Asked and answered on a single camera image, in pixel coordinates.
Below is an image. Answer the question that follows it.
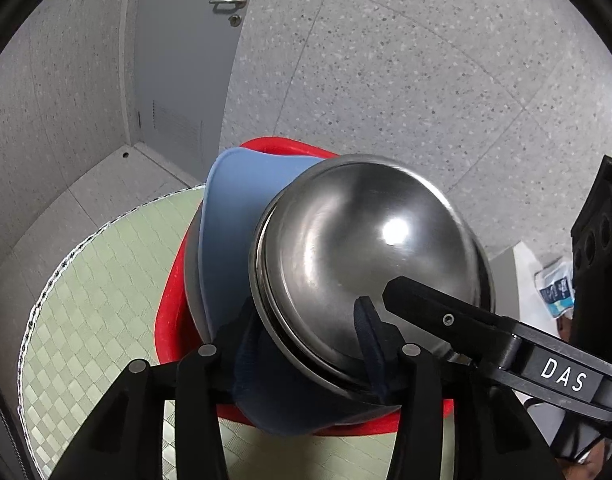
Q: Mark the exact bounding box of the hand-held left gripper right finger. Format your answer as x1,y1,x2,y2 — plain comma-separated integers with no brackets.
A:
353,296,557,480

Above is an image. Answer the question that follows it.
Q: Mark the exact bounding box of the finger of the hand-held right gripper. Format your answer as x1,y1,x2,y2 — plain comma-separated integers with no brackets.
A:
570,155,612,321
382,276,524,386

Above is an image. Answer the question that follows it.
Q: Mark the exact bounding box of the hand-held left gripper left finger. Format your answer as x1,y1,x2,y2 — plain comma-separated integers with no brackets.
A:
48,300,273,480

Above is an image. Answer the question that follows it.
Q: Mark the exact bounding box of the ribbed steel bowl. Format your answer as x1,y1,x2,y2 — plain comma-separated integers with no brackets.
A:
248,185,497,407

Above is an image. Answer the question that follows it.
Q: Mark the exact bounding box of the red plastic basin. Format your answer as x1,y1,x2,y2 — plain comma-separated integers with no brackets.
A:
153,137,457,437

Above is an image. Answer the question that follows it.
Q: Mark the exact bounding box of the medium steel bowl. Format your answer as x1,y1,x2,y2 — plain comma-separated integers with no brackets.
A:
250,152,497,401

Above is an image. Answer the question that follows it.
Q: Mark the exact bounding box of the blue wavy plate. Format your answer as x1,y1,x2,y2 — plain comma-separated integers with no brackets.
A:
198,147,403,436

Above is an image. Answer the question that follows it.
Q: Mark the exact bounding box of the blue tissue pack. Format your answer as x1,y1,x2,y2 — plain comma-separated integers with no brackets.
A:
533,257,575,319

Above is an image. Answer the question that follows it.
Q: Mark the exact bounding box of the green checked table mat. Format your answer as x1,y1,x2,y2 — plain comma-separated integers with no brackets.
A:
18,186,403,480

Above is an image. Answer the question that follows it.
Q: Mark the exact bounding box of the door vent grille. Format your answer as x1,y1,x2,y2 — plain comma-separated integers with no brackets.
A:
151,100,203,147

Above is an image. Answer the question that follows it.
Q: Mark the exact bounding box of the grey door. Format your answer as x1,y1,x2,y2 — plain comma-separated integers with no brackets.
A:
135,0,265,187

